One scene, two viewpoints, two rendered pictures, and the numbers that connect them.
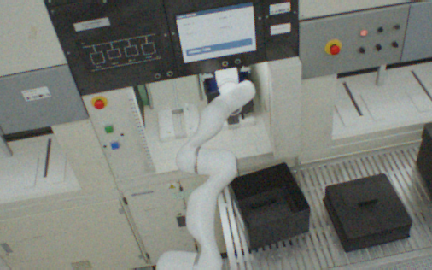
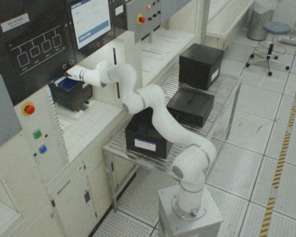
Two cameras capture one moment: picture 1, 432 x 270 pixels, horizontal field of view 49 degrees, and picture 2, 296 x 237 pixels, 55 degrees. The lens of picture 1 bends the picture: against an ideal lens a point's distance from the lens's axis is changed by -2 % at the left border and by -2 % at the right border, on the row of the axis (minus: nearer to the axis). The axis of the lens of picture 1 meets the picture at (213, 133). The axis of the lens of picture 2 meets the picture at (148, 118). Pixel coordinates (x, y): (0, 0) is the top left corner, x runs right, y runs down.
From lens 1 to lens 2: 126 cm
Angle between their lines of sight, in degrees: 43
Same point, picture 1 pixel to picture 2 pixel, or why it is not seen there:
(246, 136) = (98, 111)
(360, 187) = (179, 97)
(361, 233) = (204, 111)
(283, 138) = not seen: hidden behind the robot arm
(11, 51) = not seen: outside the picture
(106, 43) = (28, 41)
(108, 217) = (43, 229)
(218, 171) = (159, 95)
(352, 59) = (146, 26)
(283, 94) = (128, 57)
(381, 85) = not seen: hidden behind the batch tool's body
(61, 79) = not seen: outside the picture
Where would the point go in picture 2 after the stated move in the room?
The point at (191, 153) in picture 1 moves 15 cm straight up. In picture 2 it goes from (136, 95) to (134, 67)
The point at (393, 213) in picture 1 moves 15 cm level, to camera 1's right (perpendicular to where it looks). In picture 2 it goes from (203, 97) to (211, 87)
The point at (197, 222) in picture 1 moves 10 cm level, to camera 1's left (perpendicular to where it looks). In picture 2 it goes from (177, 127) to (167, 140)
